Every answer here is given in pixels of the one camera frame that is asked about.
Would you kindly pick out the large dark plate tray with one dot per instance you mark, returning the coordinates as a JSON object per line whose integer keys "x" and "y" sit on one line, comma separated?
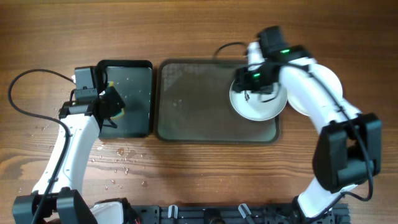
{"x": 193, "y": 105}

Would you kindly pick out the white plate stained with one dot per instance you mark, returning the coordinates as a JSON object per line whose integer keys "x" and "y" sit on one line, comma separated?
{"x": 327, "y": 77}
{"x": 258, "y": 107}

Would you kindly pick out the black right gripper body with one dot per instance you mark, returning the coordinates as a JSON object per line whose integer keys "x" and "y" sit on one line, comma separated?
{"x": 245, "y": 79}

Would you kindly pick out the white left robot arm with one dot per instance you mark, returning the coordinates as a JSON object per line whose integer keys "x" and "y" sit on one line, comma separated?
{"x": 80, "y": 119}

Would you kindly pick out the small dark sponge tray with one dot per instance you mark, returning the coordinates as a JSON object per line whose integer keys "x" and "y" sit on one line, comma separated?
{"x": 133, "y": 81}

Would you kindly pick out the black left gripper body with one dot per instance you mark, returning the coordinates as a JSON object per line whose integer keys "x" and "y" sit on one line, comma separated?
{"x": 111, "y": 103}

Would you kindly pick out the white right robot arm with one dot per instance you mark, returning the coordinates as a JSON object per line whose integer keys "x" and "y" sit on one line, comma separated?
{"x": 348, "y": 151}

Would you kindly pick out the green yellow sponge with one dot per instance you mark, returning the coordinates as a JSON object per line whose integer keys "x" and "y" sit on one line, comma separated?
{"x": 121, "y": 113}

